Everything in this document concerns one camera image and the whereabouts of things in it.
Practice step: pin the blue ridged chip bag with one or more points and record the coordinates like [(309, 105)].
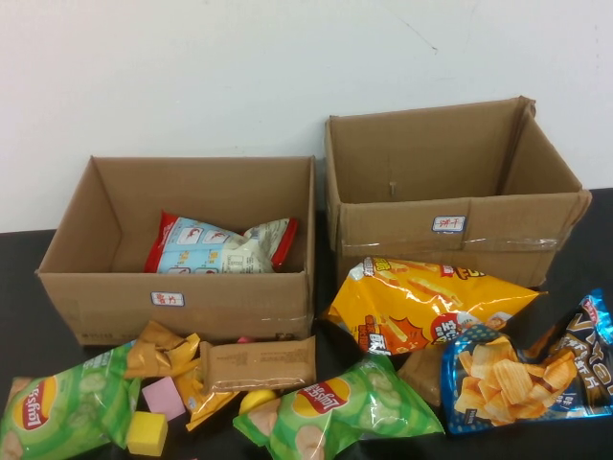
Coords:
[(503, 383)]

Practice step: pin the brown wrapped biscuit packet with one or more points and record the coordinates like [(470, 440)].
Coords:
[(258, 364)]

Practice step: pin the small pink toy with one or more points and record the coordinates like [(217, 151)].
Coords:
[(244, 340)]

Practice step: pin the pink foam block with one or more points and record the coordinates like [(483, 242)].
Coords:
[(163, 397)]

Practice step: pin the green Lay's chip bag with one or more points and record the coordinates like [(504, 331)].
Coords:
[(62, 407), (345, 412)]

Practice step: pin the orange yellow fries snack bag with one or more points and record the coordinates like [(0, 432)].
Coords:
[(407, 306)]

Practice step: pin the small brown snack packet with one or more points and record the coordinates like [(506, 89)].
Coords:
[(421, 378)]

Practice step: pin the yellow foam cube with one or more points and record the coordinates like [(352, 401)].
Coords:
[(146, 433)]

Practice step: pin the crumpled golden yellow snack bag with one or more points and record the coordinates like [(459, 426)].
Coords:
[(158, 350)]

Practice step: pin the wide low cardboard box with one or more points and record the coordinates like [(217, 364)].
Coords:
[(239, 306)]

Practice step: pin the yellow toy lemon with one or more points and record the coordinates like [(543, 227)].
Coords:
[(256, 400)]

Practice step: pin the tall taped cardboard box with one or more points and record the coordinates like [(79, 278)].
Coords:
[(392, 230)]

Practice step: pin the red white blue snack bag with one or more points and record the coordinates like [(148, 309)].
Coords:
[(211, 249)]

